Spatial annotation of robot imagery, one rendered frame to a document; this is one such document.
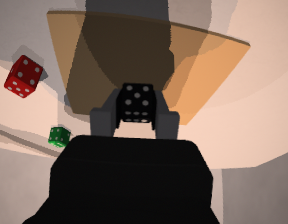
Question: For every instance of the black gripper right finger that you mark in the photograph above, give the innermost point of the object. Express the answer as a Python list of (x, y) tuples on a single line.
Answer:
[(167, 121)]

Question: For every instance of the black die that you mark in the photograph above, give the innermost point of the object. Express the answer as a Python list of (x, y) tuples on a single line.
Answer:
[(136, 104)]

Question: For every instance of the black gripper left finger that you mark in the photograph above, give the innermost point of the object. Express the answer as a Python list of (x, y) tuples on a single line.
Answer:
[(105, 120)]

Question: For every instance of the red die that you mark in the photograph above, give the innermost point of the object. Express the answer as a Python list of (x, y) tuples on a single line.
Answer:
[(23, 77)]

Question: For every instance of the orange flat mat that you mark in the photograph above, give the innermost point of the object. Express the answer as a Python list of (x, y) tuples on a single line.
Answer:
[(98, 51)]

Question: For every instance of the green die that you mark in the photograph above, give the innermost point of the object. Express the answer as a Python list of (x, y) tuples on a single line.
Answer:
[(59, 137)]

